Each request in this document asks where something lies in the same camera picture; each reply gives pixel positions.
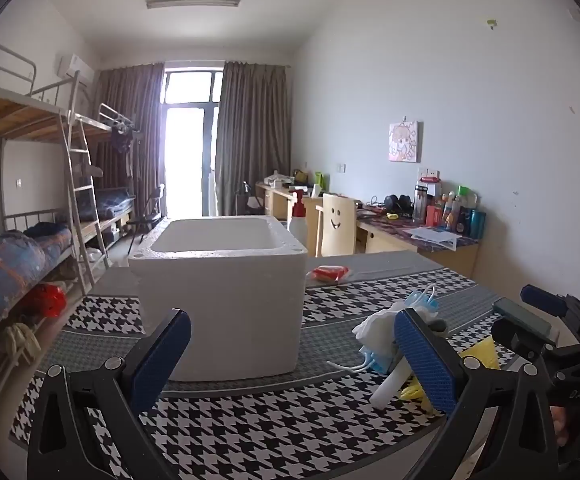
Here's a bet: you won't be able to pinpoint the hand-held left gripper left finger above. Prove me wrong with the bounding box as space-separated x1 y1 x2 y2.
27 308 192 480

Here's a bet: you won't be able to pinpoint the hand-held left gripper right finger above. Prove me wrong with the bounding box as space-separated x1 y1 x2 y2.
394 307 560 480

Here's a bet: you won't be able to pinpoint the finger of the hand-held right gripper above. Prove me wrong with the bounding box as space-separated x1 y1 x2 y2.
521 284 570 318
491 297 556 359

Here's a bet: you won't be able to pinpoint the white foam tube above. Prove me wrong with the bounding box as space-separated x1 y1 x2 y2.
369 364 411 409

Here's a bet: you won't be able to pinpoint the white face mask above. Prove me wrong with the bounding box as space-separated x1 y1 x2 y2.
352 302 407 357

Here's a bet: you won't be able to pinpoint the white foam box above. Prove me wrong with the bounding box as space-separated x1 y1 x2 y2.
128 216 309 382

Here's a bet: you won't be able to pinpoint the person's right hand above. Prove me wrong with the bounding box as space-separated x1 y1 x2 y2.
551 402 575 451

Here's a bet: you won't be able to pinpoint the wooden desk patterned top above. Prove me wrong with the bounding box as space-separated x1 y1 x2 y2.
355 205 480 281

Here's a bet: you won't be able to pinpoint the printed papers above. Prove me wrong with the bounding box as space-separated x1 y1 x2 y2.
404 226 458 251

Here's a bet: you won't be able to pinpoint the houndstooth table cloth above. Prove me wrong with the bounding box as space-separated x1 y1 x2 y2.
9 251 520 480

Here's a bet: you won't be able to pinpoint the row of toiletry bottles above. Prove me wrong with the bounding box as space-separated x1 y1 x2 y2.
412 182 486 238

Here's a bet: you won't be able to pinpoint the red plastic bag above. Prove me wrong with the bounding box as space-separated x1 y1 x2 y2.
20 282 67 318

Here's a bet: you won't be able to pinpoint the red snack packet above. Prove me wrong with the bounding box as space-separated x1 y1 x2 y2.
306 263 353 286

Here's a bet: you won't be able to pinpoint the black folding chair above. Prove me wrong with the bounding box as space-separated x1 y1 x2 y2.
126 185 165 256

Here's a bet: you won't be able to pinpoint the black headphones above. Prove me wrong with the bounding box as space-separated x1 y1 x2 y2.
382 194 415 216

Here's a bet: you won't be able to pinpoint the navy quilt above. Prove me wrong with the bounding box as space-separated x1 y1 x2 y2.
92 187 136 221

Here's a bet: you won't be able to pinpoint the wooden chair smiley face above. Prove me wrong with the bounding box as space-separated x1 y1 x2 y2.
315 193 358 258

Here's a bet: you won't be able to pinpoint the blue plaid quilt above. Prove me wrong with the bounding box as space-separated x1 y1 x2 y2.
0 230 73 318

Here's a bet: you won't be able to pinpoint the black bag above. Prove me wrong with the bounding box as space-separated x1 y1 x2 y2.
235 182 263 216

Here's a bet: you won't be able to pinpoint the metal bed ladder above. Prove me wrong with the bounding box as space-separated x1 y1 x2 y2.
60 110 110 297

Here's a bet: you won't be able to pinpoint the white pump bottle red top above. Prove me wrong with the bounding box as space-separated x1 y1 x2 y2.
288 191 309 257

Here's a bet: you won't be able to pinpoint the plain wooden desk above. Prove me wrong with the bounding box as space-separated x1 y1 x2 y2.
255 182 321 221

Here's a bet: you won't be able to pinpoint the glass balcony door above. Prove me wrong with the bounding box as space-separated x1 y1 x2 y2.
161 62 225 218

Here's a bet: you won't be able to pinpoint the dark hanging clothes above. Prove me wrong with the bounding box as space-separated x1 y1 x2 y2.
110 122 136 153

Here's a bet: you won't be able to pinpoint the brown curtain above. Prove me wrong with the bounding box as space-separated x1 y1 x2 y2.
92 62 165 221
215 61 291 217

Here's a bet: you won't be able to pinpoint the short metal bunk bed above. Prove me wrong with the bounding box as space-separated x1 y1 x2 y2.
77 102 143 256

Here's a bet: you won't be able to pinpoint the long metal bunk bed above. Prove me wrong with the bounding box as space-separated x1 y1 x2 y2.
0 37 116 411

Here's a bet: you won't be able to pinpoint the white air conditioner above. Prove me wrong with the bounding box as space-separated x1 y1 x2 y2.
56 53 95 83

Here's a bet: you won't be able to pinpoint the ceiling tube light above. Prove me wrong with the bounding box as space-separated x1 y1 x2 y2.
145 0 241 10

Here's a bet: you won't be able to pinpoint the cartoon wall poster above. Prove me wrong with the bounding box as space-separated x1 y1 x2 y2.
389 121 419 163

